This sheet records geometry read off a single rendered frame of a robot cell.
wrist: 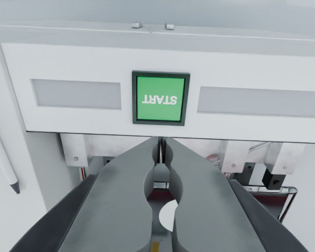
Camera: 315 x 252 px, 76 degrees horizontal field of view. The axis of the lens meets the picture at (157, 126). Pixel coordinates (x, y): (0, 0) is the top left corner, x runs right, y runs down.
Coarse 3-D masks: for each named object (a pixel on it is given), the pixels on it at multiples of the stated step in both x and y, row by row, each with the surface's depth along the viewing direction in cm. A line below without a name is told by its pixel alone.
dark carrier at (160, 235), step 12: (156, 192) 35; (168, 192) 35; (156, 204) 37; (264, 204) 36; (276, 204) 36; (156, 216) 38; (276, 216) 38; (156, 228) 40; (156, 240) 42; (168, 240) 42
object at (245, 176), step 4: (244, 164) 39; (248, 164) 38; (252, 164) 38; (244, 168) 39; (248, 168) 39; (252, 168) 39; (236, 172) 42; (244, 172) 39; (248, 172) 39; (236, 176) 42; (240, 176) 40; (244, 176) 40; (248, 176) 40; (240, 180) 40; (244, 180) 40; (248, 180) 40
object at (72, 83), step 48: (48, 48) 19; (96, 48) 19; (144, 48) 19; (192, 48) 20; (240, 48) 22; (288, 48) 24; (48, 96) 21; (96, 96) 21; (192, 96) 21; (240, 96) 21; (288, 96) 21
